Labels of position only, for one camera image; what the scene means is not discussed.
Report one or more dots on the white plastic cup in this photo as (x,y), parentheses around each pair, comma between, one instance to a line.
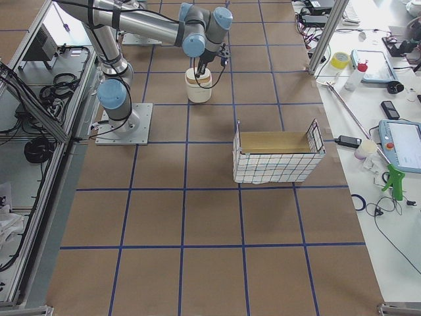
(365,149)

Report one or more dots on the yellow tape roll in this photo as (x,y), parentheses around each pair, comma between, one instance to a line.
(340,60)

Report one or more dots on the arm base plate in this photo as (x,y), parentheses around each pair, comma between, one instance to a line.
(138,40)
(134,132)

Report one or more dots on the wooden box with wire grid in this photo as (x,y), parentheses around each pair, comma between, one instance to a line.
(278,157)

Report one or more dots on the white trash can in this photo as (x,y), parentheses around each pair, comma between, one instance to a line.
(198,89)

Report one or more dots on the green plastic gun tool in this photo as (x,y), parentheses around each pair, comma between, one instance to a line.
(395,182)

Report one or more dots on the aluminium frame post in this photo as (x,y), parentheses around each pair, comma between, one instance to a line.
(327,33)

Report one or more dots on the grey control box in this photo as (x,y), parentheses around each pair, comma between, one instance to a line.
(43,48)

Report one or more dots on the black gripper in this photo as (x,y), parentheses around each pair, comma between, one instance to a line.
(205,59)

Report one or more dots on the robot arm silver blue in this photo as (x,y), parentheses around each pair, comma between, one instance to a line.
(111,24)

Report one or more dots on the long metal rod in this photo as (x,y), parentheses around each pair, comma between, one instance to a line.
(367,135)

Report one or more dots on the black power adapter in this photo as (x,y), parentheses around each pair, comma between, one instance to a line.
(348,141)

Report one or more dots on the black phone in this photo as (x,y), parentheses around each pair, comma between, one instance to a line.
(390,110)

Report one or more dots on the white bottle red cap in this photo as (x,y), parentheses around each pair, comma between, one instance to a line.
(355,78)

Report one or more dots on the teach pendant light blue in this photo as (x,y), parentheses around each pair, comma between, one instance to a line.
(400,142)

